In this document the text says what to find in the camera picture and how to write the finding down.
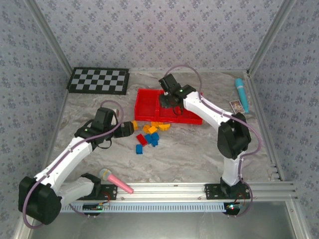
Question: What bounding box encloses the red three-compartment bin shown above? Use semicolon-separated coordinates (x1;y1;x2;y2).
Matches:
134;89;204;125

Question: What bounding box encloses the black grey checkerboard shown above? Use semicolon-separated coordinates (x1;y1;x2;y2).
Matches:
67;67;130;95

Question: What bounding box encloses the pink toy microphone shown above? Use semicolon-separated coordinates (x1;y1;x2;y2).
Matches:
99;168;135;194

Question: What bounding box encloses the purple playing card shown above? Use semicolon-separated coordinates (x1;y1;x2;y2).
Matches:
229;99;245;115

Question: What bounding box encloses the teal toy microphone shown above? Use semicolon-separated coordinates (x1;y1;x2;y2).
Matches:
235;78;250;114

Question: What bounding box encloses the thin black left camera cable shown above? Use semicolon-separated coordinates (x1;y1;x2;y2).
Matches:
97;135;113;150

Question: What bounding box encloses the thin aluminium rail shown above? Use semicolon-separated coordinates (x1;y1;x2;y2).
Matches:
129;69;250;74

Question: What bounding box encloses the aluminium side rail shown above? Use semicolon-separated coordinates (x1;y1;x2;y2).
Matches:
245;71;285;182
38;71;73;184

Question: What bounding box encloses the wide aluminium frame rail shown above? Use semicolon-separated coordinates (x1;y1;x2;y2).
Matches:
26;182;299;202

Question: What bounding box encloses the slotted blue cable duct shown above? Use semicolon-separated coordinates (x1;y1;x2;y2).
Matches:
59;202;226;213

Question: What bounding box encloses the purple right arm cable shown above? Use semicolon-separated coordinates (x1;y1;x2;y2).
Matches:
164;64;264;219

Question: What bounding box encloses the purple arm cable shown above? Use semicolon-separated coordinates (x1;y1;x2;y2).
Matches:
21;100;125;229
164;64;264;219

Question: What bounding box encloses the aluminium frame post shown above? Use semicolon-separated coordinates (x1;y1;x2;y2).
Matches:
24;0;73;73
249;0;298;73

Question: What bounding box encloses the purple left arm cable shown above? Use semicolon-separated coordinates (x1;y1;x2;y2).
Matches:
21;100;125;229

